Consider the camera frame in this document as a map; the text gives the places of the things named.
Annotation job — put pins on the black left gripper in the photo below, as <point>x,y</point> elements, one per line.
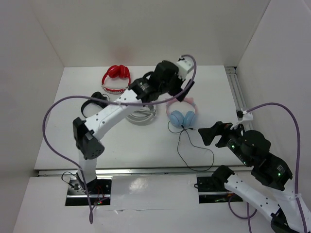
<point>180,82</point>

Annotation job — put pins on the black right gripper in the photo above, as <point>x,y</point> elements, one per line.
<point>207,133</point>

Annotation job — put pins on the blue and pink headphones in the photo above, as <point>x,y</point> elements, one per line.
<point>180,120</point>

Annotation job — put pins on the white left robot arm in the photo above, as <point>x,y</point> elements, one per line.
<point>89,132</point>

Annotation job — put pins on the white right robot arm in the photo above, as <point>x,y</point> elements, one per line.
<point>287,212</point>

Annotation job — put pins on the white headphones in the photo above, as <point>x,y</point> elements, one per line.
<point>143,116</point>

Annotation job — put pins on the red headphones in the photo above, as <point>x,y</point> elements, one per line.
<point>116,72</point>

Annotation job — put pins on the black headphones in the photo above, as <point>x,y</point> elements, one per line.
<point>95,95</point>

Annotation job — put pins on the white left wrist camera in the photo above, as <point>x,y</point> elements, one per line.
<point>185,66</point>

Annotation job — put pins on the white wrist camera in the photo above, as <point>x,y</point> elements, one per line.
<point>185,66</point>
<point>243,118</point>

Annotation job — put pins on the aluminium rail at front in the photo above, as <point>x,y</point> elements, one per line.
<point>137,171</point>

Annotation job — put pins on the aluminium rail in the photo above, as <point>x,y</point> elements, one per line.
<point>137,171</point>
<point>235,88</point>

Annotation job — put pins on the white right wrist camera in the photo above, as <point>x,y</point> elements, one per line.
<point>243,118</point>

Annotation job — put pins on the aluminium rail at right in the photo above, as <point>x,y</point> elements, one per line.
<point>235,88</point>

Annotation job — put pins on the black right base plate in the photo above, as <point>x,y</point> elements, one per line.
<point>209,193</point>

